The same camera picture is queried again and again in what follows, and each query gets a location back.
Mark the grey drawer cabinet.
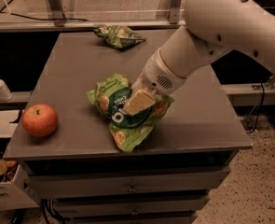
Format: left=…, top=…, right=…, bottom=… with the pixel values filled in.
left=5, top=30, right=251, bottom=224

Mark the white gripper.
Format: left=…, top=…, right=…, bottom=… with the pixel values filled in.
left=123, top=49, right=186, bottom=116

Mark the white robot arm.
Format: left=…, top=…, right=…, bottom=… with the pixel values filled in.
left=123, top=0, right=275, bottom=116

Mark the red apple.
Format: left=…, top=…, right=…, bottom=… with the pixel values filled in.
left=21, top=104, right=58, bottom=137

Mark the green rice chip bag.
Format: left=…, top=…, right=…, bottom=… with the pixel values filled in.
left=86, top=74, right=174, bottom=152

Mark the metal frame railing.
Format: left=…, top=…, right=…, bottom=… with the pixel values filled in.
left=0, top=0, right=186, bottom=32

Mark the white cardboard box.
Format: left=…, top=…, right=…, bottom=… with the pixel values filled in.
left=0, top=160, right=39, bottom=211

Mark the green jalapeno chip bag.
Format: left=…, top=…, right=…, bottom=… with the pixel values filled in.
left=93, top=24, right=146, bottom=49

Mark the black cable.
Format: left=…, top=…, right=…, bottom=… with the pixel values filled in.
left=0, top=0, right=89, bottom=22

